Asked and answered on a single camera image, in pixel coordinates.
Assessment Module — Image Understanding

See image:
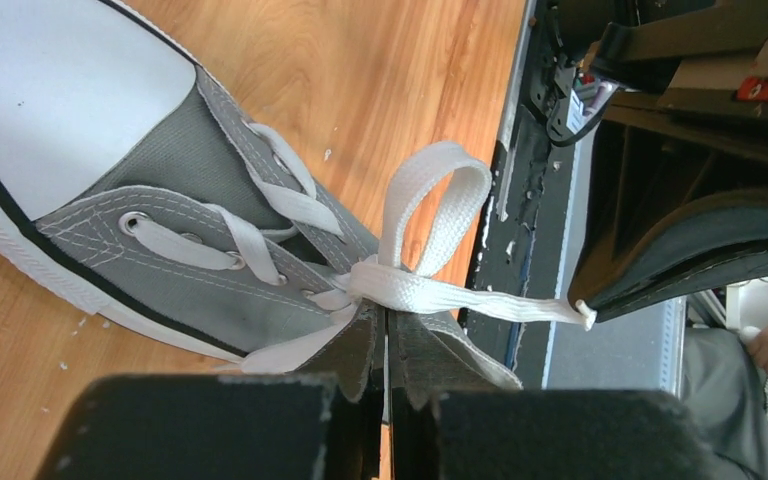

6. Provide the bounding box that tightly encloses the white shoelace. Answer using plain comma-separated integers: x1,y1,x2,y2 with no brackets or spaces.
118,122,599,376

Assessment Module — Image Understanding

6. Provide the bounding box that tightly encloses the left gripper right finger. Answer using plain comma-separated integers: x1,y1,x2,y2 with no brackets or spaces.
388,312,714,479

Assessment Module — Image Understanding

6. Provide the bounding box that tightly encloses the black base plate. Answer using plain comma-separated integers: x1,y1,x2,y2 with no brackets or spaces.
456,0,597,392

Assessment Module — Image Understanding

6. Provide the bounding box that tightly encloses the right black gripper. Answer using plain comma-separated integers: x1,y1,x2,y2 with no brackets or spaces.
542,1,768,322

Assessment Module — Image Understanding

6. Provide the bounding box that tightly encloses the bystander grey trouser leg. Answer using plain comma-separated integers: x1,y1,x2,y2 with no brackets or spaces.
681,328,768,479

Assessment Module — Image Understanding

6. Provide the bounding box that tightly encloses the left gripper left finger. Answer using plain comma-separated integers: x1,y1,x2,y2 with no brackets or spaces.
37,302,383,479

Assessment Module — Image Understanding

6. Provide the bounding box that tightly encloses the grey canvas sneaker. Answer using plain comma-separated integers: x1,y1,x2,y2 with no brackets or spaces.
0,1,521,390

